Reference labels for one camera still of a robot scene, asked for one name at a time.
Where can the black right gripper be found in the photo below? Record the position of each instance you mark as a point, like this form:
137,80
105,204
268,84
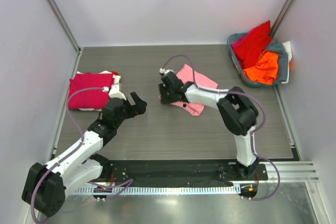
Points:
166,91

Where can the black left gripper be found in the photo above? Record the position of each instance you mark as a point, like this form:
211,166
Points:
138,108

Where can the pink t shirt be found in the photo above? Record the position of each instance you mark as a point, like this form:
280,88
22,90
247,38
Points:
201,93

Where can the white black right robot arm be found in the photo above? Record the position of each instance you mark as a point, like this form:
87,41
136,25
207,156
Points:
236,109

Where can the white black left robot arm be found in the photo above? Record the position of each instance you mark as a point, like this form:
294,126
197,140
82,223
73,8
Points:
48,185

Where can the teal laundry basket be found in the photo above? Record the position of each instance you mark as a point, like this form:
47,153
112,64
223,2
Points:
246,81

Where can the red t shirt in basket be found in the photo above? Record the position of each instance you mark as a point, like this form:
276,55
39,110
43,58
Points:
248,48

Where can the orange t shirt in basket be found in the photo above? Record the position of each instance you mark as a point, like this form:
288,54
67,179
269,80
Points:
266,68

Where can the grey blue t shirt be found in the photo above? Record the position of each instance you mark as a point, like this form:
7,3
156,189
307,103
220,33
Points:
283,70

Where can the white cloth in basket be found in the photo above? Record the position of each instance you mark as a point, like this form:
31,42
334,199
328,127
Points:
287,47

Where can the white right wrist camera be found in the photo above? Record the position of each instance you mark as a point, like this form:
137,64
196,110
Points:
163,71

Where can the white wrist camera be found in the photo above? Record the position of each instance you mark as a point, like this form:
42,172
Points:
163,71
114,91

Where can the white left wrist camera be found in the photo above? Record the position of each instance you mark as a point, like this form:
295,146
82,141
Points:
114,91

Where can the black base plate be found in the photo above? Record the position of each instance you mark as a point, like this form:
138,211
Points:
180,173

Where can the slotted cable duct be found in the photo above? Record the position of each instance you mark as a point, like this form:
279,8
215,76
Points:
146,191

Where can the left aluminium frame post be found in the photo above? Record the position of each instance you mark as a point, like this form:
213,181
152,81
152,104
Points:
58,15

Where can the aluminium frame post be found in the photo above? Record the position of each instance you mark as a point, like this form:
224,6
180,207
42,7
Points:
58,15
281,16

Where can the right aluminium frame post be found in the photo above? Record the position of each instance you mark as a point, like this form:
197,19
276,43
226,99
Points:
281,16

